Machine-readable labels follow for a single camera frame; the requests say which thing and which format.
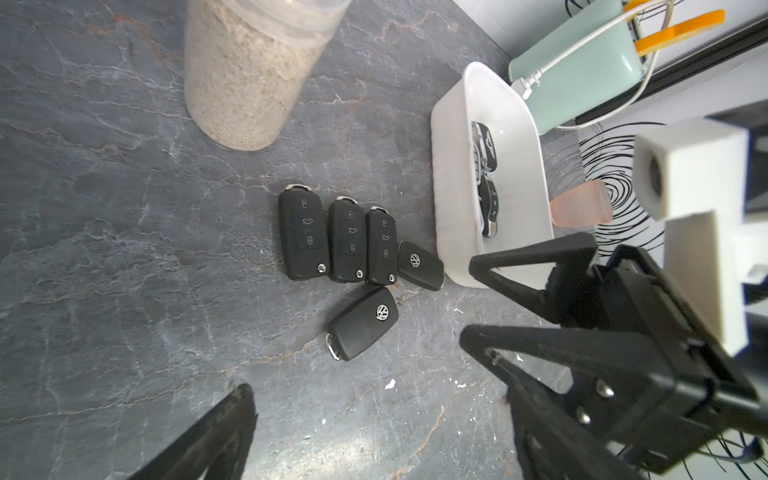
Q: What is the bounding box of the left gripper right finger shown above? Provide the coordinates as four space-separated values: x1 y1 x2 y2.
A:
507 383 640 479

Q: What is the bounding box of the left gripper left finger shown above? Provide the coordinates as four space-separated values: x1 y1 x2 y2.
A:
131 383 258 479

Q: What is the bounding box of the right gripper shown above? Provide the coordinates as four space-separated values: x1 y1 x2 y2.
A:
459 232 767 473

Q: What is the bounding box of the black Porsche car key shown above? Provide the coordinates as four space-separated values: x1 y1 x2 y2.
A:
478 175 499 238

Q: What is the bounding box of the white storage box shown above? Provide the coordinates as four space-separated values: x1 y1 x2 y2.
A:
431 62 554 288

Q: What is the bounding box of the black VW key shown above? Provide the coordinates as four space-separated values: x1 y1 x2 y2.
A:
398 240 445 291
326 287 399 361

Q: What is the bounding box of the black silver Bentley key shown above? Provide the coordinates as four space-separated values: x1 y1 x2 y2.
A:
471 121 498 172

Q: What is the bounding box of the black flip key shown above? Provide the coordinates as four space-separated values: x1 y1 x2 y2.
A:
278 184 330 280
366 206 398 286
328 196 367 283

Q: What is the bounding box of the brown translucent lid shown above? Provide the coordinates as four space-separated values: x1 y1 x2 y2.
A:
550 180 613 228

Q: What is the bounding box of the mint green toaster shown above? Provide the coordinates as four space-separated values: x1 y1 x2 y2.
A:
508 0 643 135

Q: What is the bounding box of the front orange toast slice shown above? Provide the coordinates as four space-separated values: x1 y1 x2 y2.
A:
635 9 726 57

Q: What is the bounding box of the clear jar of grains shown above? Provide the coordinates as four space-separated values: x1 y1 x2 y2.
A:
184 0 349 151

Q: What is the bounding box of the white toaster cable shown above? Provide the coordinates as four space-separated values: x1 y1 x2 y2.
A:
511 0 676 132

